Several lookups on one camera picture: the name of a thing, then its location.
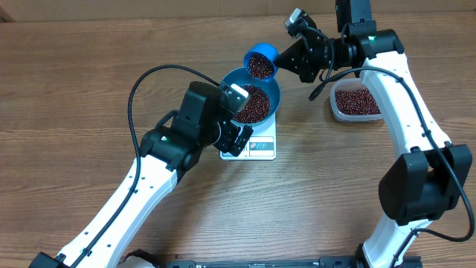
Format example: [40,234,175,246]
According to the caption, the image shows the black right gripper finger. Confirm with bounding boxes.
[274,39,303,63]
[273,59,303,80]

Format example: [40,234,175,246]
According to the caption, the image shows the blue plastic measuring scoop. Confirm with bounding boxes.
[243,42,279,81]

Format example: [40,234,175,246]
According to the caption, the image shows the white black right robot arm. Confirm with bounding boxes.
[274,1,472,267]

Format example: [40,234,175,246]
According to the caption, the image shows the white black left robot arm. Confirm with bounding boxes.
[30,81,253,268]

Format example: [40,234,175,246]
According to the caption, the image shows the white digital kitchen scale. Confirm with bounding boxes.
[219,115,277,161]

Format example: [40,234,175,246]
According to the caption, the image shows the red beans in bowl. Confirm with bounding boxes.
[234,85,271,124]

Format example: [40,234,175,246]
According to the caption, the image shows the blue metal bowl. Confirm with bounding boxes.
[222,67,281,127]

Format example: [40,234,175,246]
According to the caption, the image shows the clear plastic bean container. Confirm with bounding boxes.
[330,78,382,123]

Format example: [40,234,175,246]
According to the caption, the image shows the red adzuki beans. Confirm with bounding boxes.
[335,88,380,115]

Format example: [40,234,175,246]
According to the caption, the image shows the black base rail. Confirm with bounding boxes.
[122,252,423,268]

